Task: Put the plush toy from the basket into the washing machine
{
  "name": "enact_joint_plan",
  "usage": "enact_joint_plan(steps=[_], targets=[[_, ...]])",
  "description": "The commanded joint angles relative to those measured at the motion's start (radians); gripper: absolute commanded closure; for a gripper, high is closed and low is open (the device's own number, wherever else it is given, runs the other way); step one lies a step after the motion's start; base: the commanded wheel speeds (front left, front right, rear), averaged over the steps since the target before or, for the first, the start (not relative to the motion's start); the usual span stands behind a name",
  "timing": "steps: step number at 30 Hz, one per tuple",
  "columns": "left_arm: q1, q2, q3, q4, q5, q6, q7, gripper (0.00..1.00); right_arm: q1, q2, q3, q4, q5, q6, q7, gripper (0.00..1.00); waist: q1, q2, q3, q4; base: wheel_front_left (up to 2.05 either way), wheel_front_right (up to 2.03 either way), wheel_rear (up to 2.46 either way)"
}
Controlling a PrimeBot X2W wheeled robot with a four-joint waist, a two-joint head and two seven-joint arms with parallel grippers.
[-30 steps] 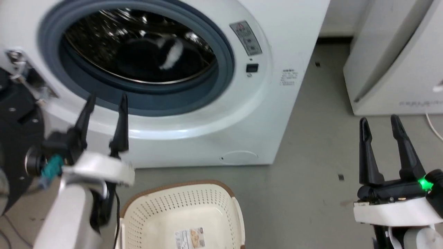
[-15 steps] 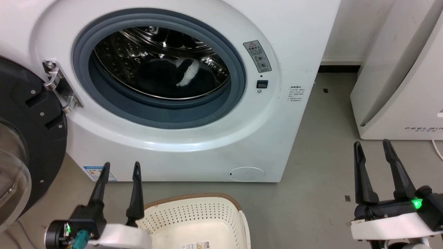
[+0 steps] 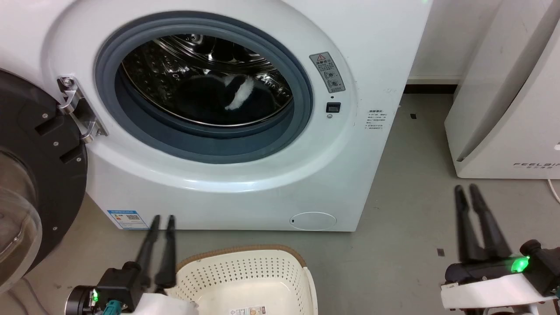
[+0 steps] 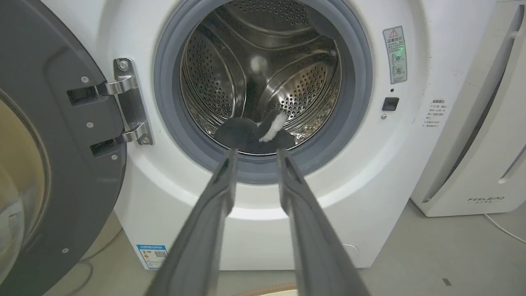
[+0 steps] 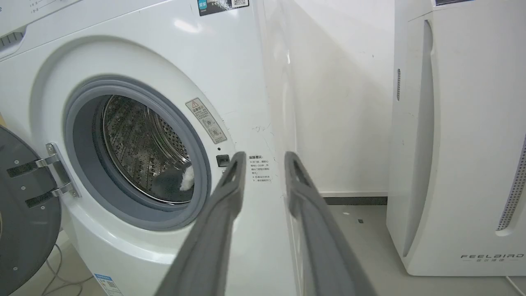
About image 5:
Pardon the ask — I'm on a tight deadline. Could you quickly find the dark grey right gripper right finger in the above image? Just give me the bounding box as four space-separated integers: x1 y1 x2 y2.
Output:
284 151 378 296

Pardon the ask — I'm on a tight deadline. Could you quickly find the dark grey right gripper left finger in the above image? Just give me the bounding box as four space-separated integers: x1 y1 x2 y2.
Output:
154 151 247 296

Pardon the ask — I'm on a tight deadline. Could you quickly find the white front-load washing machine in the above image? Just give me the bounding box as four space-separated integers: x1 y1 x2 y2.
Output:
0 0 305 296

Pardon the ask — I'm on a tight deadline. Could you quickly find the grey washing machine door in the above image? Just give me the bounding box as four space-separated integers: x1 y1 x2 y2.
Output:
0 125 62 296

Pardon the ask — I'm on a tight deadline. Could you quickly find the white cloth in drum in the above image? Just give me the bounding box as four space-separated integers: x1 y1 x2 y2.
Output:
179 163 195 191

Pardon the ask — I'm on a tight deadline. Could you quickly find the white Feelbird air purifier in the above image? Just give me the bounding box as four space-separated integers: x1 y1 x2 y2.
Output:
385 0 526 277

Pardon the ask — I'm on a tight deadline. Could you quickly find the thin grey floor cable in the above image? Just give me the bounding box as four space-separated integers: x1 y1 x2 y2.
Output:
40 243 94 296

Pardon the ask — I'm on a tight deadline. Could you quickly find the white power cable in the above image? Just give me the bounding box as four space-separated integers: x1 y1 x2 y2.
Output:
506 275 526 295

